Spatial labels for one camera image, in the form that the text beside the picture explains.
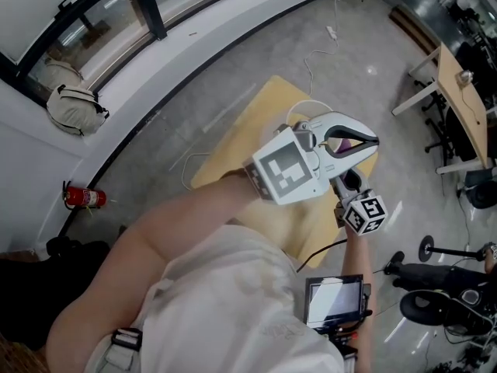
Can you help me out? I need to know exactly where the black light stand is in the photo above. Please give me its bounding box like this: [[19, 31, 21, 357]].
[[418, 234, 486, 263]]

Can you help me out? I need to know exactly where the wooden desk with white legs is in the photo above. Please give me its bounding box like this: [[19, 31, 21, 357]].
[[391, 40, 490, 175]]

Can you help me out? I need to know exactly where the beige backpack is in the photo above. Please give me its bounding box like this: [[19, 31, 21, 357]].
[[46, 83, 110, 137]]

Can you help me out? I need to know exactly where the black low chair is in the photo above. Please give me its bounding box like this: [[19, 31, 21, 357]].
[[399, 289, 494, 336]]

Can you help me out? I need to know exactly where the person's right forearm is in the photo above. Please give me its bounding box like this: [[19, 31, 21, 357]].
[[343, 227, 380, 373]]

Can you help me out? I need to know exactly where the wooden step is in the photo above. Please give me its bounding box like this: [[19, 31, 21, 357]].
[[388, 5, 442, 54]]

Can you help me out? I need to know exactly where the black bag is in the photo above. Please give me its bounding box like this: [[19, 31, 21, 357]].
[[0, 235, 112, 351]]

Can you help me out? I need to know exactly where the harness strap with buckle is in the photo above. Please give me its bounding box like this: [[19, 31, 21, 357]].
[[110, 327, 143, 351]]

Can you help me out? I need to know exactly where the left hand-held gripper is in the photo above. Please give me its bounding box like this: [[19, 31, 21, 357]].
[[243, 111, 380, 206]]

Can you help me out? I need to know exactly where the purple cloth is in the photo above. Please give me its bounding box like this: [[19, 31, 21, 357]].
[[334, 137, 353, 158]]

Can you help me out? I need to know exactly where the person's left forearm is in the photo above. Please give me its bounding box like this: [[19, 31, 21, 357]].
[[112, 169, 265, 283]]

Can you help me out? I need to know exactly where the small black monitor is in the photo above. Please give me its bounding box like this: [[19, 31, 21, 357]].
[[304, 273, 374, 333]]

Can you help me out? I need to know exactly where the thin dark wire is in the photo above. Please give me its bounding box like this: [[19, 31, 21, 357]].
[[464, 85, 485, 126]]

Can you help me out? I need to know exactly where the red fire extinguisher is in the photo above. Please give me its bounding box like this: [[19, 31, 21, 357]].
[[61, 180, 108, 211]]

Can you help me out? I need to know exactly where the low wooden table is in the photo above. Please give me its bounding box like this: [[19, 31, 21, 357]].
[[189, 75, 380, 270]]

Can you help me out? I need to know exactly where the black rig cable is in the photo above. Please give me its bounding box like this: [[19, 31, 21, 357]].
[[297, 238, 349, 274]]

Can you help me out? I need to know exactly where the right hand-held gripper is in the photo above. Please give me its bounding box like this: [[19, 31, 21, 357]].
[[330, 168, 389, 236]]

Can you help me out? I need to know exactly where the black office chair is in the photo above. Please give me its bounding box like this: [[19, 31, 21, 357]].
[[422, 103, 481, 162], [413, 76, 446, 112]]

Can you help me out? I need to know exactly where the person in white shirt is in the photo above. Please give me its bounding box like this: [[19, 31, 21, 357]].
[[83, 223, 346, 373]]

